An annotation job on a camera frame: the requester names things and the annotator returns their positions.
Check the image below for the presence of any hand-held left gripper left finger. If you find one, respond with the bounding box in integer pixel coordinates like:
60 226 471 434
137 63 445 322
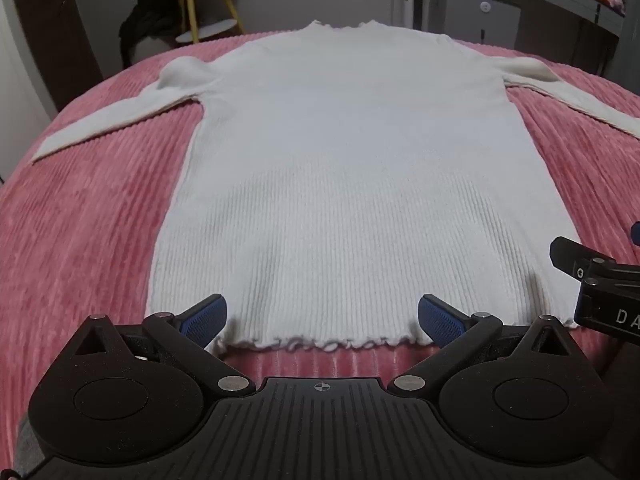
72 293 256 396

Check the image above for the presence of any grey drawer cabinet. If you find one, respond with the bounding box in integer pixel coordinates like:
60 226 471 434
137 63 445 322
422 0 524 54

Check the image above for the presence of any brown wooden door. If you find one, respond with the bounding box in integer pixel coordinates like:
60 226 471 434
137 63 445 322
12 0 104 114

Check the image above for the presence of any side table with yellow legs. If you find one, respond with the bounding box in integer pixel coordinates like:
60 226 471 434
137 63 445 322
144 0 246 44

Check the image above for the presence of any grey vanity desk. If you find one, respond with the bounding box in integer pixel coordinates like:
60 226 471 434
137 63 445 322
517 0 627 73

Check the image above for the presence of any white ribbed knit sweater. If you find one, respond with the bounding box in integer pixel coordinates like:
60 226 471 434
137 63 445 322
31 19 640 354

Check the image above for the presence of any pink corduroy blanket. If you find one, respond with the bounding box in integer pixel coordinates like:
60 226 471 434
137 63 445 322
0 30 640 466

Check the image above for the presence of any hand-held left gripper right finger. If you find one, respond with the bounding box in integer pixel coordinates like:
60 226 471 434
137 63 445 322
389 293 574 396

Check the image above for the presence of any black jacket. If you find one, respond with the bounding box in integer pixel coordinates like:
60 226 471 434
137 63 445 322
119 0 184 69

